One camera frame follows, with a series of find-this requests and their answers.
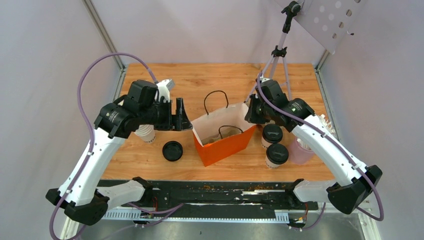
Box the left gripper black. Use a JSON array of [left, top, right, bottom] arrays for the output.
[[140, 97, 194, 131]]

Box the orange paper bag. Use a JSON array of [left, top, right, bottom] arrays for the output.
[[191, 90, 256, 167]]

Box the black coffee cup lid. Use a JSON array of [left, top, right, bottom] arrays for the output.
[[265, 143, 289, 164]]

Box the white paper coffee cup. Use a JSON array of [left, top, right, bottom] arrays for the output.
[[265, 156, 282, 169]]

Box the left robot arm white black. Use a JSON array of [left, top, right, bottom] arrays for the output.
[[46, 79, 193, 226]]

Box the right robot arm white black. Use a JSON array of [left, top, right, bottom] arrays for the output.
[[245, 77, 383, 215]]

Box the stack of white paper cups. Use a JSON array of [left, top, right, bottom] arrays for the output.
[[134, 124, 156, 144]]

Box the pink holder with white straws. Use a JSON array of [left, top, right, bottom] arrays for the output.
[[288, 114, 337, 165]]

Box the perforated grey metal panel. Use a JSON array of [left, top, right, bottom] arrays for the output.
[[276, 0, 367, 55]]

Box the silver camera tripod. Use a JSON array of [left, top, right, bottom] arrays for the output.
[[258, 0, 302, 101]]

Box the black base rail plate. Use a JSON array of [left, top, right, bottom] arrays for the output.
[[102, 179, 319, 221]]

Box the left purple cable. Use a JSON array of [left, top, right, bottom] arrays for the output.
[[48, 52, 159, 240]]

